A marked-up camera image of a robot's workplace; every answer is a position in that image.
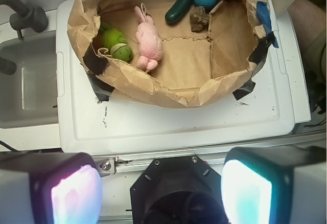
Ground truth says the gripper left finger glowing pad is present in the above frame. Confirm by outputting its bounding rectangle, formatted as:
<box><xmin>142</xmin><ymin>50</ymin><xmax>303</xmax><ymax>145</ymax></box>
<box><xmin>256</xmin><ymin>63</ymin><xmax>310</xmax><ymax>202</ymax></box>
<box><xmin>1</xmin><ymin>152</ymin><xmax>103</xmax><ymax>223</ymax></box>

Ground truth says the brown paper bag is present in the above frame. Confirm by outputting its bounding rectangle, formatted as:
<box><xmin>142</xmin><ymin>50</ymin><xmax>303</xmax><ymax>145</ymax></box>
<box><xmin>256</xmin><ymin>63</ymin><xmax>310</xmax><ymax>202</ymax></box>
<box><xmin>67</xmin><ymin>0</ymin><xmax>273</xmax><ymax>108</ymax></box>

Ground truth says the blue tape strip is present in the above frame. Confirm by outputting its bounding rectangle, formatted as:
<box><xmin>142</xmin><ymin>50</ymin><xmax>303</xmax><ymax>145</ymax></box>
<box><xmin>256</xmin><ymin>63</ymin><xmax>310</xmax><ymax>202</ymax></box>
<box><xmin>256</xmin><ymin>1</ymin><xmax>279</xmax><ymax>49</ymax></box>

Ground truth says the grey faucet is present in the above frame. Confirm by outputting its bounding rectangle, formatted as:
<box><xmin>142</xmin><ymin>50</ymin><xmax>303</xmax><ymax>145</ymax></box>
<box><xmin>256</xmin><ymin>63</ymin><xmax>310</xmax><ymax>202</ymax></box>
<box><xmin>1</xmin><ymin>0</ymin><xmax>49</xmax><ymax>40</ymax></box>

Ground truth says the pink plush bunny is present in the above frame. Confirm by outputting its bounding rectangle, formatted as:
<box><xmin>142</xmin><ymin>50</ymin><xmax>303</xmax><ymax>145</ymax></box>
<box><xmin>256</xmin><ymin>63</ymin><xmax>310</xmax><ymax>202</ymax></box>
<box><xmin>134</xmin><ymin>3</ymin><xmax>164</xmax><ymax>72</ymax></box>

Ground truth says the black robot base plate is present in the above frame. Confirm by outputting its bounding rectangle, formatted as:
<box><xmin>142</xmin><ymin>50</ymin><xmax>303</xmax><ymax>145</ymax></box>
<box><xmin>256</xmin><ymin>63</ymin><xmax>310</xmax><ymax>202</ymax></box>
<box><xmin>130</xmin><ymin>155</ymin><xmax>229</xmax><ymax>223</ymax></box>

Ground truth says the aluminium rail with bracket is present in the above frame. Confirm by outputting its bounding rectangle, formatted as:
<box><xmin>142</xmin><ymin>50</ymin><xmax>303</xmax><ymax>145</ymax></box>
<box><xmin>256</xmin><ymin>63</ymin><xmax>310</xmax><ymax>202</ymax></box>
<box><xmin>92</xmin><ymin>153</ymin><xmax>226</xmax><ymax>177</ymax></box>

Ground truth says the dark green plastic pickle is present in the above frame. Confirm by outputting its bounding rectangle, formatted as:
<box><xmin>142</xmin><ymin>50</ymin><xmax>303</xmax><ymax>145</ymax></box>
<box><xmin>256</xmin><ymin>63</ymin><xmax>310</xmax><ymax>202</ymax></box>
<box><xmin>165</xmin><ymin>0</ymin><xmax>193</xmax><ymax>24</ymax></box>

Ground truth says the white toy sink basin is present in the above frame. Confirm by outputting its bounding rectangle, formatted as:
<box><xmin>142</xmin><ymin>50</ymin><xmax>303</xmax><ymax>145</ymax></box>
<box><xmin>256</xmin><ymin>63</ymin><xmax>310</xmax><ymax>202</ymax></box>
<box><xmin>1</xmin><ymin>31</ymin><xmax>58</xmax><ymax>129</ymax></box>

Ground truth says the green plush toy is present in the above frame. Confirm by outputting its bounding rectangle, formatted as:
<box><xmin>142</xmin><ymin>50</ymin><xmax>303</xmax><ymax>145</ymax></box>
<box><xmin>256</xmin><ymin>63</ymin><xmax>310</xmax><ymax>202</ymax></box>
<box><xmin>99</xmin><ymin>21</ymin><xmax>133</xmax><ymax>62</ymax></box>

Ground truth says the brown rock-like lump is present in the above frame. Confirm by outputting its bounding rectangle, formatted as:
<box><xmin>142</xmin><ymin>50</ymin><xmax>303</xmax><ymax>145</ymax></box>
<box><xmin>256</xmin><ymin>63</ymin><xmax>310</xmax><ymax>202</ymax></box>
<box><xmin>190</xmin><ymin>6</ymin><xmax>209</xmax><ymax>32</ymax></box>

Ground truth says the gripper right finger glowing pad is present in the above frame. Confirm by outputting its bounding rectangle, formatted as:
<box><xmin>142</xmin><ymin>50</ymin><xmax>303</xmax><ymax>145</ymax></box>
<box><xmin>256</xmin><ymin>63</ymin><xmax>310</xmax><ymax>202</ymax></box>
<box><xmin>221</xmin><ymin>146</ymin><xmax>326</xmax><ymax>223</ymax></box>

